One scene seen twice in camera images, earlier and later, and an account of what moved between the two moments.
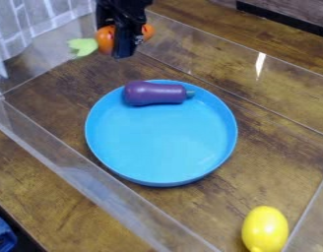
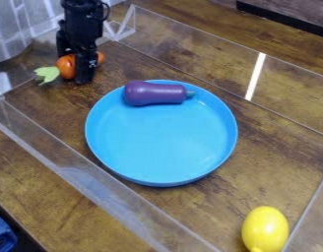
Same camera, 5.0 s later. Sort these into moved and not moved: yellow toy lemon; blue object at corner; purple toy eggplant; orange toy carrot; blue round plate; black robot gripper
Moved: orange toy carrot; black robot gripper
Not moved: blue round plate; yellow toy lemon; blue object at corner; purple toy eggplant
